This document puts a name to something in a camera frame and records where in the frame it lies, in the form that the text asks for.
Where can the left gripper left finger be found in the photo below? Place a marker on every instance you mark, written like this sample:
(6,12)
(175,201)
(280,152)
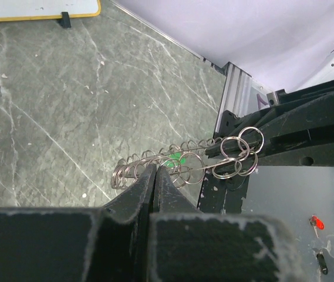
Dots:
(107,243)

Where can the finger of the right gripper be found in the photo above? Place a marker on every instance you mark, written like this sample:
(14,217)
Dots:
(283,152)
(313,119)

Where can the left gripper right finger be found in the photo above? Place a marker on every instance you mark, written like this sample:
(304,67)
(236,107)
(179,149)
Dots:
(188,245)

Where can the green tagged key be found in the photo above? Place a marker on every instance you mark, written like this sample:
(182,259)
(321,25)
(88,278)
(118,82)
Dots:
(174,160)

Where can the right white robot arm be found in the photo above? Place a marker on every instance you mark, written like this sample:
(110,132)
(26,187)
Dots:
(238,83)

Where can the red tagged key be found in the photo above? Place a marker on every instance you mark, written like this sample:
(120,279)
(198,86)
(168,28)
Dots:
(317,224)

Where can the black tagged key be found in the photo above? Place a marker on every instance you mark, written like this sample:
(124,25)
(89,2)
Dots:
(321,261)

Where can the white framed whiteboard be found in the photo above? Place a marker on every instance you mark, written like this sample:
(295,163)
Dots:
(61,10)

